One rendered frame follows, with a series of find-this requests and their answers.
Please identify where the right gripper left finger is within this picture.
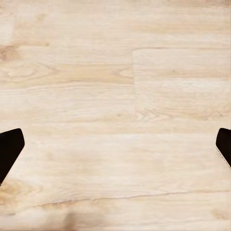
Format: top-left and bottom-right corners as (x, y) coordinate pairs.
(0, 128), (25, 186)

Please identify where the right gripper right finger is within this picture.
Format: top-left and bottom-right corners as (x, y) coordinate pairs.
(216, 128), (231, 167)

